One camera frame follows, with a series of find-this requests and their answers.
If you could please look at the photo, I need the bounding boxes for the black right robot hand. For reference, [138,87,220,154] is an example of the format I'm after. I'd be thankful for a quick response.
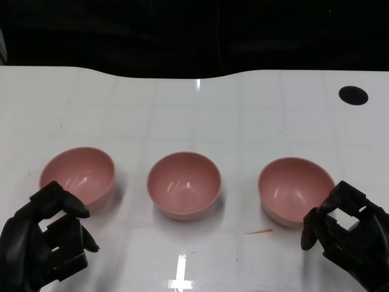
[300,180,389,292]

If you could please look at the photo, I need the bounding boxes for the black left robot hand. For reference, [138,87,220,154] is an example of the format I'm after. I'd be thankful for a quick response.
[0,181,100,292]

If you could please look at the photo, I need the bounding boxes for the pink plastic bowl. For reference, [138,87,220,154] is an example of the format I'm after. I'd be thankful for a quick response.
[257,156,337,229]
[38,147,117,212]
[146,151,222,221]

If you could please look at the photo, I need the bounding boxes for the black round table grommet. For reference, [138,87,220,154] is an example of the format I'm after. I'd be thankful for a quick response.
[338,86,369,106]

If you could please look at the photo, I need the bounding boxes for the grey object at edge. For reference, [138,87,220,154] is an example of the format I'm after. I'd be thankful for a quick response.
[0,29,7,65]

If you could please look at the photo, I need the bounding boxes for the black backdrop cloth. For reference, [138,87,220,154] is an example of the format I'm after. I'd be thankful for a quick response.
[0,0,389,79]

